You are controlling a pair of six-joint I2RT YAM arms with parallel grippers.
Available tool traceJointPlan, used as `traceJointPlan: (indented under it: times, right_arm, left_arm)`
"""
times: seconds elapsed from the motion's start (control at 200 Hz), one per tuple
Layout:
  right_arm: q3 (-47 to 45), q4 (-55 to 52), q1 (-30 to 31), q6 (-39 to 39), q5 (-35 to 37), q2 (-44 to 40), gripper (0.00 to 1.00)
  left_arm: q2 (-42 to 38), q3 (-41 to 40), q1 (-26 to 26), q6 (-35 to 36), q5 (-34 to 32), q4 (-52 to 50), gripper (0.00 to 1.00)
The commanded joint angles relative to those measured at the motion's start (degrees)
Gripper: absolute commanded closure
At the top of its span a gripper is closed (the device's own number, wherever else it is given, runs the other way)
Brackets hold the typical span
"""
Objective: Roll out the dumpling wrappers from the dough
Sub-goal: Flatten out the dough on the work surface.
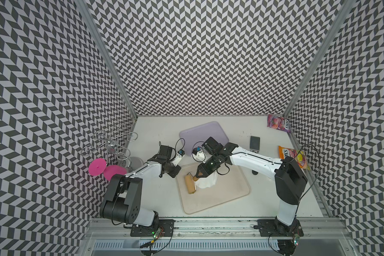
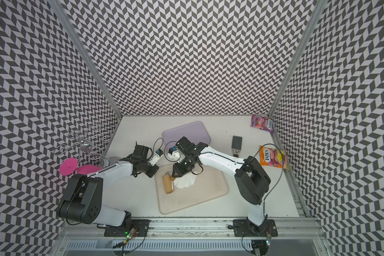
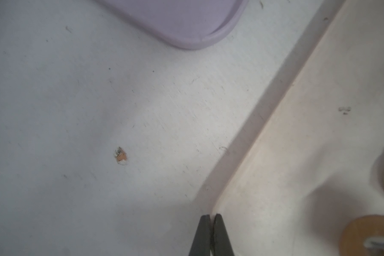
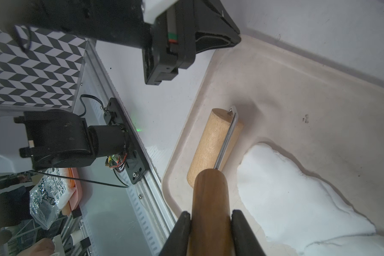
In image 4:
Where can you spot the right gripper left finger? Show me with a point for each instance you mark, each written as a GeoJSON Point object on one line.
{"type": "Point", "coordinates": [177, 242]}

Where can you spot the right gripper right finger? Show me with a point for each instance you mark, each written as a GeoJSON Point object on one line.
{"type": "Point", "coordinates": [245, 242]}

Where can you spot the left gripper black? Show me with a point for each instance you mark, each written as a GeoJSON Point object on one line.
{"type": "Point", "coordinates": [175, 39]}

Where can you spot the wooden dough roller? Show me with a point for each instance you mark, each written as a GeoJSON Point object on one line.
{"type": "Point", "coordinates": [211, 222]}

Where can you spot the white dough ball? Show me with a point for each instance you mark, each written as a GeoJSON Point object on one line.
{"type": "Point", "coordinates": [301, 211]}

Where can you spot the beige plastic tray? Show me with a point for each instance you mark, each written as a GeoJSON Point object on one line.
{"type": "Point", "coordinates": [329, 123]}

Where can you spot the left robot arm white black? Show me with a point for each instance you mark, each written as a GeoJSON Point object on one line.
{"type": "Point", "coordinates": [59, 138]}

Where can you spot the person hand in background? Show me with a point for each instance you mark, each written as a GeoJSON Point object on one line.
{"type": "Point", "coordinates": [44, 247]}

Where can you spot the orange storage bin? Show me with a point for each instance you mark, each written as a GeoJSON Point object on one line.
{"type": "Point", "coordinates": [77, 194]}

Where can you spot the purple plastic tray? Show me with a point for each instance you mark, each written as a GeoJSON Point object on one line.
{"type": "Point", "coordinates": [344, 35]}

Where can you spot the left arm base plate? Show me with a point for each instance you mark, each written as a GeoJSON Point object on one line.
{"type": "Point", "coordinates": [130, 157]}

